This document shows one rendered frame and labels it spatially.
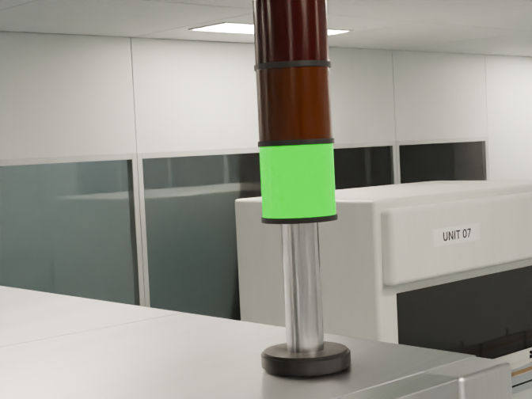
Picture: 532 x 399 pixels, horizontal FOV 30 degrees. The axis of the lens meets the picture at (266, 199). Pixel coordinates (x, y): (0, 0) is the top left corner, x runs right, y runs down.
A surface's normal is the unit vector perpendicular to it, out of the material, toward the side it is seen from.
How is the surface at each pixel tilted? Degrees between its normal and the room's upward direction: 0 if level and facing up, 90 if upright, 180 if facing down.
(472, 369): 0
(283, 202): 90
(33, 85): 90
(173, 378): 0
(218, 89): 90
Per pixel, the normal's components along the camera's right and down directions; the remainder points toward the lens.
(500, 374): 0.68, 0.00
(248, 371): -0.05, -1.00
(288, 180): -0.27, 0.07
